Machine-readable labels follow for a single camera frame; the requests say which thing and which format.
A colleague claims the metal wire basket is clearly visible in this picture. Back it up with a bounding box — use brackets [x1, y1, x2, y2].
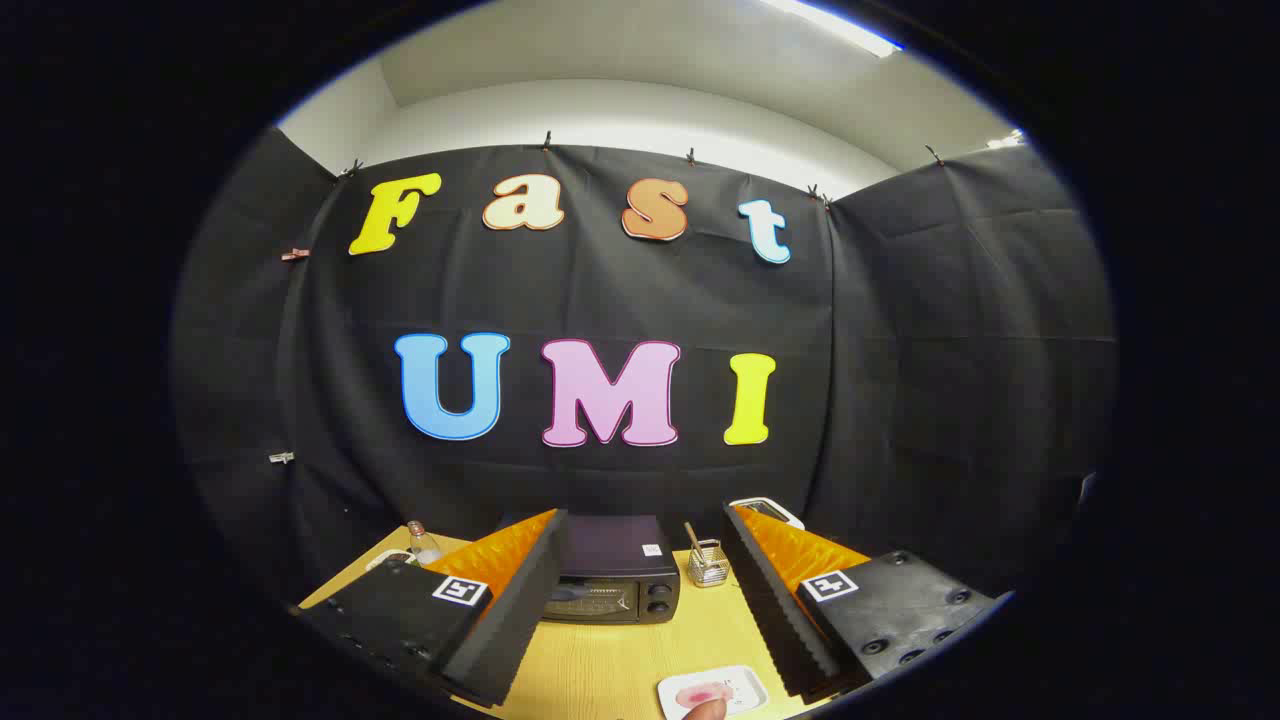
[688, 538, 731, 588]

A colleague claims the white square plate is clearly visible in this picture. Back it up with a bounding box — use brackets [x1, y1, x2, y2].
[657, 665, 769, 720]

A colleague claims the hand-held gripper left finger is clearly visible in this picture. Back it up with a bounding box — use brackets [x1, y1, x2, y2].
[298, 508, 571, 709]

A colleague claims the cream bread toaster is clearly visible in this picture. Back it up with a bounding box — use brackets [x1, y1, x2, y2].
[728, 497, 806, 531]

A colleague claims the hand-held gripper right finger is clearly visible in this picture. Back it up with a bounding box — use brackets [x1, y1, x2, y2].
[720, 503, 999, 703]

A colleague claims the black toaster oven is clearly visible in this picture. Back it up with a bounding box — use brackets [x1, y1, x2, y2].
[497, 513, 683, 626]

